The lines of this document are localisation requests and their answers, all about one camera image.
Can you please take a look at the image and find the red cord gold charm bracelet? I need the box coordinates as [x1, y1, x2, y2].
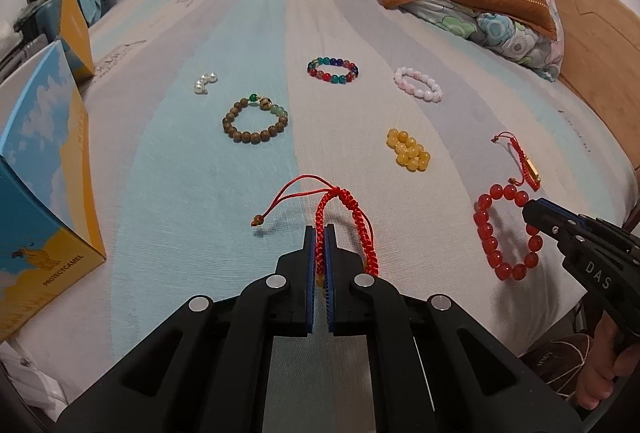
[491, 131, 542, 192]

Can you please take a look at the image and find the red bead bracelet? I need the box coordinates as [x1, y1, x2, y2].
[473, 184, 545, 281]

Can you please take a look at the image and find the red braided cord bracelet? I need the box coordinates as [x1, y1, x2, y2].
[250, 173, 381, 277]

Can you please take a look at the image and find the yellow bead bracelet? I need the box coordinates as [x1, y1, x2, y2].
[385, 128, 432, 172]

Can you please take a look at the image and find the brown wooden bead bracelet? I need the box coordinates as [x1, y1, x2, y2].
[221, 93, 290, 145]

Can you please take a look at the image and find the pink bead bracelet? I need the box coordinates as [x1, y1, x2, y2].
[392, 66, 445, 104]

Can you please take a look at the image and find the white pearl bracelet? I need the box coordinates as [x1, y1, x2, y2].
[193, 71, 220, 96]

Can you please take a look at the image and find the multicolour glass bead bracelet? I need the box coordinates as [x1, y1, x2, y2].
[306, 56, 360, 86]

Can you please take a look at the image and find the person's right hand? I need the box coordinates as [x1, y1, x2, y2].
[575, 313, 639, 410]

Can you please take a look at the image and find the brown slipper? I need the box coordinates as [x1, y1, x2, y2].
[520, 333, 592, 399]

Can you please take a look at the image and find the floral quilt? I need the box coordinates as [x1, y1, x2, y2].
[400, 0, 564, 81]

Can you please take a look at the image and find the wooden headboard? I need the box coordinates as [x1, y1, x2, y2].
[555, 0, 640, 168]

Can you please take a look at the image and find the blue yellow cardboard box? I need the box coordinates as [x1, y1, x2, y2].
[1, 0, 106, 339]

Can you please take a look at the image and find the light blue cloth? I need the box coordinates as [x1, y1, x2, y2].
[77, 0, 102, 27]

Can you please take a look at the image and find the teal suitcase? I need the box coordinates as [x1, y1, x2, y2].
[13, 0, 62, 43]

